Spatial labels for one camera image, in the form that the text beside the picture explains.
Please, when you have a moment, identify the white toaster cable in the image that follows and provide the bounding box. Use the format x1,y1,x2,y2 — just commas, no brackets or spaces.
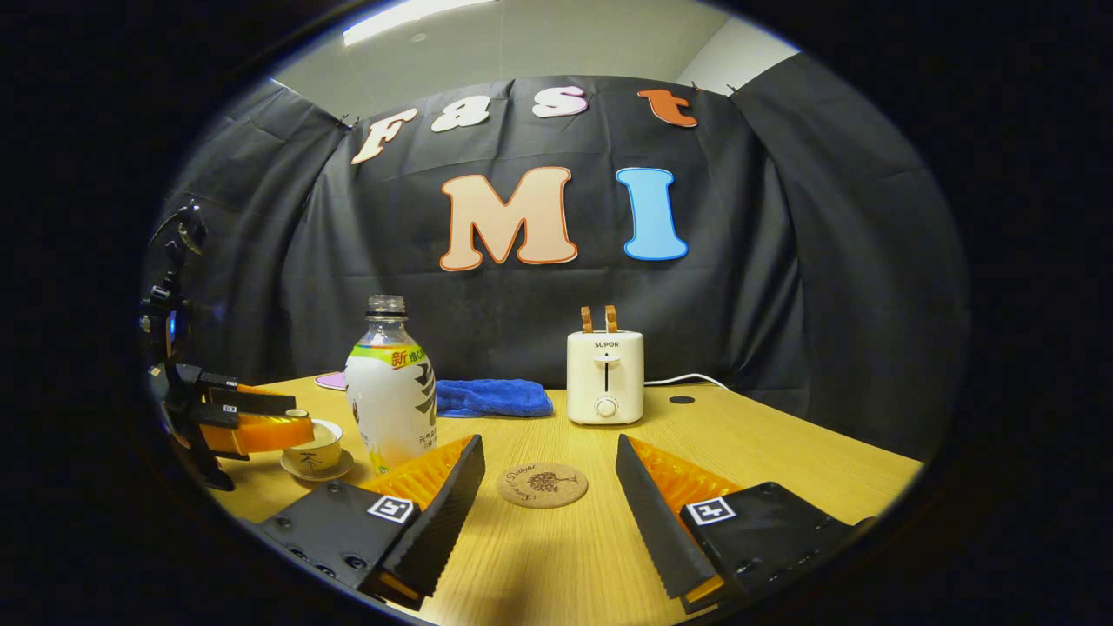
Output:
643,373,731,392

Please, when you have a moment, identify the blue towel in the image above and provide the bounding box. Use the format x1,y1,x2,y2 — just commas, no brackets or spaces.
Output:
435,379,554,419

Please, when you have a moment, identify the white saucer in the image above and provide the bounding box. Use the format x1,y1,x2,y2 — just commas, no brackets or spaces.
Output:
279,448,355,483

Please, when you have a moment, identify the white teacup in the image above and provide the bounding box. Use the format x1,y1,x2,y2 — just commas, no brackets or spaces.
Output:
285,420,343,473

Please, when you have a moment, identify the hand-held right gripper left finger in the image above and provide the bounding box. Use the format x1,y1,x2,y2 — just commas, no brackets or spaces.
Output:
259,435,486,609

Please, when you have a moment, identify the round cork coaster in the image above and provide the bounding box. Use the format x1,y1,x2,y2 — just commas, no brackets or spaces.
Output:
497,462,590,509

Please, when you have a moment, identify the plastic water bottle white label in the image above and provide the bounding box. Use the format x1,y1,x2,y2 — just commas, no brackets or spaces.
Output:
344,295,437,475

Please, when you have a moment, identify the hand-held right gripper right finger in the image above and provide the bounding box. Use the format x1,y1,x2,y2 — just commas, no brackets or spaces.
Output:
615,435,875,614

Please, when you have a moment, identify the black backdrop cloth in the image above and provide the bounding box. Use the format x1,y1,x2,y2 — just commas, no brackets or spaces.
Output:
143,52,970,462

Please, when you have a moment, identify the white toaster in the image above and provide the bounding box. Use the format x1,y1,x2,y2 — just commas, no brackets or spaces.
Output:
567,330,645,426

